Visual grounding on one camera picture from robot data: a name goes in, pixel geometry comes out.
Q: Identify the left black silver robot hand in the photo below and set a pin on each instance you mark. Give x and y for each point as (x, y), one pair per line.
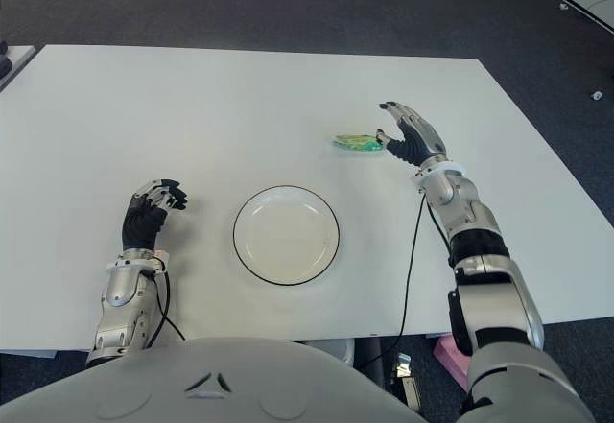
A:
(139, 226)

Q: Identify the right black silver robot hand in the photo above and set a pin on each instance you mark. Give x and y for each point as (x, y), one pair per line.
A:
(422, 142)

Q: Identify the green snack packet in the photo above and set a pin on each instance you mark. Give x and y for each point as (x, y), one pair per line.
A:
(357, 141)

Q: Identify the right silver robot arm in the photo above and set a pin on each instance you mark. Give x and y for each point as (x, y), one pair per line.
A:
(499, 298)

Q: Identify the white plate with black rim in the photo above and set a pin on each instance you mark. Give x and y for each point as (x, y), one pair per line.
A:
(287, 233)

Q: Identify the grey robot torso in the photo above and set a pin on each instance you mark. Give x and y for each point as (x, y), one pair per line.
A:
(216, 384)

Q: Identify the white side table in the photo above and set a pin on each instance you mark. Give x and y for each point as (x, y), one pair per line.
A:
(16, 58)

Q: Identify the pink box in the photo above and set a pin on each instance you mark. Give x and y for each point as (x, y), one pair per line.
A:
(451, 356)

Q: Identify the black table column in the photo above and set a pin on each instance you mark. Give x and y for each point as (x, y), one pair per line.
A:
(369, 353)

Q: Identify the white bin under table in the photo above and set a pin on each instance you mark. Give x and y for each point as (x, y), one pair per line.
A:
(336, 346)

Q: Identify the metal bracket under table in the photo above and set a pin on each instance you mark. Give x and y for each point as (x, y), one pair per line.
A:
(405, 380)

